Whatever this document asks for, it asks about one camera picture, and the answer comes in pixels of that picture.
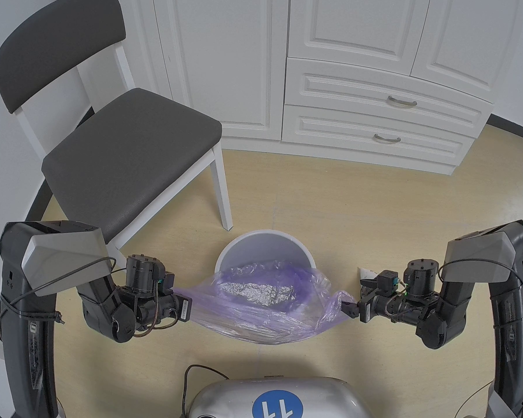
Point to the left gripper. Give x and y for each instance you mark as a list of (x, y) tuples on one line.
[(168, 309)]

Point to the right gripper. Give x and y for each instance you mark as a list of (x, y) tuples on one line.
[(383, 309)]

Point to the purple plastic bag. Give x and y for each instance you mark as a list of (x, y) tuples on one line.
[(261, 311)]

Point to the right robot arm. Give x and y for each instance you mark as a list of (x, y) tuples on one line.
[(479, 259)]

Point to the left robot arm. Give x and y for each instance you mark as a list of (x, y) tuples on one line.
[(61, 255)]

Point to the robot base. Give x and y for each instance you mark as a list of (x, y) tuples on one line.
[(226, 401)]

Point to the white trash bin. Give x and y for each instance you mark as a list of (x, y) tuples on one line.
[(261, 246)]

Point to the white chair grey cushions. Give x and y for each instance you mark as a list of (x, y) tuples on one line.
[(56, 37)]

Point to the white wardrobe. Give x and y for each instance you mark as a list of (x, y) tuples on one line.
[(353, 15)]

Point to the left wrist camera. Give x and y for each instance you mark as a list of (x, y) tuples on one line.
[(168, 281)]

